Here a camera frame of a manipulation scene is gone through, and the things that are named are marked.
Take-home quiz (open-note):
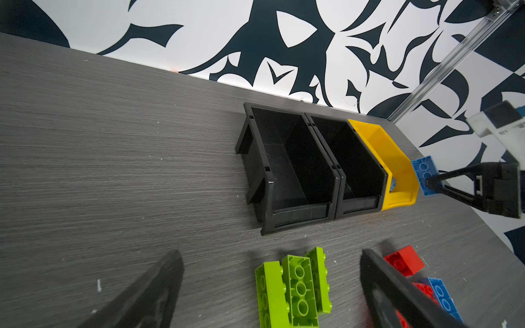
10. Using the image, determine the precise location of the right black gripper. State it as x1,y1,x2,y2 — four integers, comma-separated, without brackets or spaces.
424,162,522,219

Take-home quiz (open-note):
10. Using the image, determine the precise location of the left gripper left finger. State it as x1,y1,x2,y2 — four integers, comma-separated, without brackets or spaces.
79,250,184,327

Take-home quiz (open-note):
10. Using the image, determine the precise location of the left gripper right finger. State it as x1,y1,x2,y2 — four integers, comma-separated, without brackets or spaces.
360,249,466,327

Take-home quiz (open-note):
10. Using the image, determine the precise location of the blue lego brick large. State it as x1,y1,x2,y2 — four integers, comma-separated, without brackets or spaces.
412,156,440,196

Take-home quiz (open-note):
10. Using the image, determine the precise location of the small red lego brick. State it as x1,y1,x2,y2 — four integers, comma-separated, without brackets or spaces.
384,245,425,277

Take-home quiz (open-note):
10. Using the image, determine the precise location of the blue lego brick front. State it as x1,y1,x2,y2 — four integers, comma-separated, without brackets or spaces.
420,277,463,322

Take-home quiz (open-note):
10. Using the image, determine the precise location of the yellow bin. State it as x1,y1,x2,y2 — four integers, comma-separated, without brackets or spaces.
349,120,419,211

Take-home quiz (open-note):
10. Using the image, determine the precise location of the red lego arch piece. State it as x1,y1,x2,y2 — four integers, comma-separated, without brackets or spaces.
396,311,410,328

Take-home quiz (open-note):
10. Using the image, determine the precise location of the red lego brick upright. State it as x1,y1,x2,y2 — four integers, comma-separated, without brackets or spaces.
413,282,440,306

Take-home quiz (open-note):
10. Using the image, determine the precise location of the middle black bin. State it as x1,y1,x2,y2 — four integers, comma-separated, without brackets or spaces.
306,113,388,219

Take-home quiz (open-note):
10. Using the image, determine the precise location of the black bin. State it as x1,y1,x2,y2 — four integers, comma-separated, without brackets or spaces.
306,113,388,219
235,102,340,235

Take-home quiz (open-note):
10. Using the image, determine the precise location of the green lego brick cluster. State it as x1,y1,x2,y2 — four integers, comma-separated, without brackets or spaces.
255,247,332,328

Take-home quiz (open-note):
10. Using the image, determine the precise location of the left black bin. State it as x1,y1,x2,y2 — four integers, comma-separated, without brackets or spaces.
235,102,340,235

